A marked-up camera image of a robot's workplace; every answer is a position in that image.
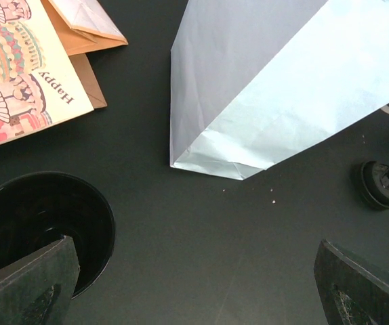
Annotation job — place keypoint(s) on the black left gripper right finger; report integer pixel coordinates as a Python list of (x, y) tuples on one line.
[(351, 289)]

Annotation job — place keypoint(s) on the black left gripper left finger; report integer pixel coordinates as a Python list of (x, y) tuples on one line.
[(38, 288)]

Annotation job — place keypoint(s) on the light blue paper bag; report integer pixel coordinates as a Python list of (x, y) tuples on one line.
[(254, 83)]

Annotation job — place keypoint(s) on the black coffee cup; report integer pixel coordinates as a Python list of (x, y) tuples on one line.
[(40, 208)]

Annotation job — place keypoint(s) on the black cup lid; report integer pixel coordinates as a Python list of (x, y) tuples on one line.
[(370, 179)]

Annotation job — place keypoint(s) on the illustrated greeting card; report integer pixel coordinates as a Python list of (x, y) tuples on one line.
[(39, 87)]

